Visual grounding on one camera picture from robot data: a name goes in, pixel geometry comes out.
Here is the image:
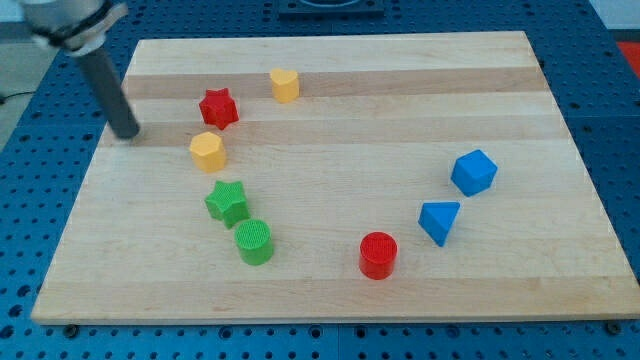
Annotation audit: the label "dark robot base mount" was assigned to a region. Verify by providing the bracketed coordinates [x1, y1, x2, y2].
[275, 0, 385, 18]

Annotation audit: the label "red star block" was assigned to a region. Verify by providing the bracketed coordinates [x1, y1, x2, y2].
[199, 88, 239, 130]

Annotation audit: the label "wooden board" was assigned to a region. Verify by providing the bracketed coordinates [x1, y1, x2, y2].
[31, 31, 639, 325]

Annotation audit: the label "green star block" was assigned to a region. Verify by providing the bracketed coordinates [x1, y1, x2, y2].
[204, 180, 250, 229]

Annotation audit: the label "yellow heart block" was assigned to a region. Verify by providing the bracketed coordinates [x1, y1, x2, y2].
[270, 68, 300, 103]

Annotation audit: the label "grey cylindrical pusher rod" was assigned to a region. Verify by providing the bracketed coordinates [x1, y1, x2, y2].
[76, 47, 140, 140]

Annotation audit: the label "blue cube block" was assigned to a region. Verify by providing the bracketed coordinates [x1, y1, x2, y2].
[451, 149, 498, 197]

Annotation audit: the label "blue triangle block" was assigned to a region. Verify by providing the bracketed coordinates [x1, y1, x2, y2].
[418, 202, 461, 247]

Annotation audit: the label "yellow hexagon block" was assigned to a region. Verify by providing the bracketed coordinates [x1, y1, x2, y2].
[189, 132, 227, 173]

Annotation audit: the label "red cylinder block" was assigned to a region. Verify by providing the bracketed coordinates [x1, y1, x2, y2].
[359, 232, 398, 280]

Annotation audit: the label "green cylinder block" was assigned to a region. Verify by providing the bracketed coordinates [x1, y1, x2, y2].
[234, 219, 274, 266]

